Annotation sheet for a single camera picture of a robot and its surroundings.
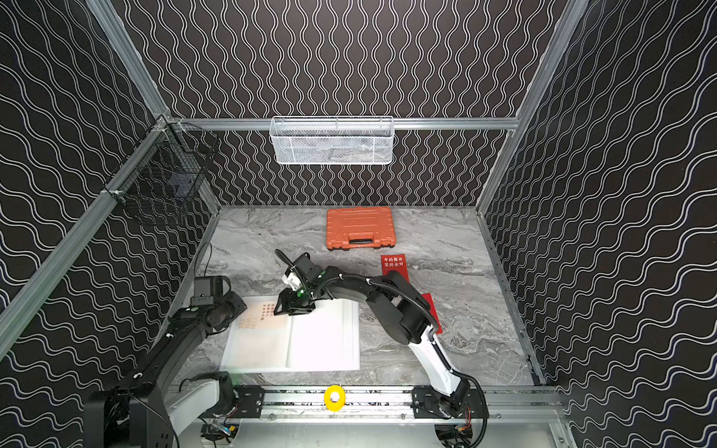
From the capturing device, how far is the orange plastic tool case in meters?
1.06

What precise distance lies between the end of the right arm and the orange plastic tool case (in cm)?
26

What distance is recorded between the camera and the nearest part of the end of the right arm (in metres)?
0.72
